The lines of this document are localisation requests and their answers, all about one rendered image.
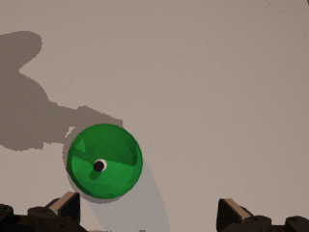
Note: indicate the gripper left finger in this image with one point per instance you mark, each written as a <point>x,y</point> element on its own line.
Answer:
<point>53,218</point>

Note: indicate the green bell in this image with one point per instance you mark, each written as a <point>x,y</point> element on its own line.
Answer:
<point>107,147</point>

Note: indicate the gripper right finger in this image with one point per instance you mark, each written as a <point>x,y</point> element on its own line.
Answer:
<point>232,215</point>

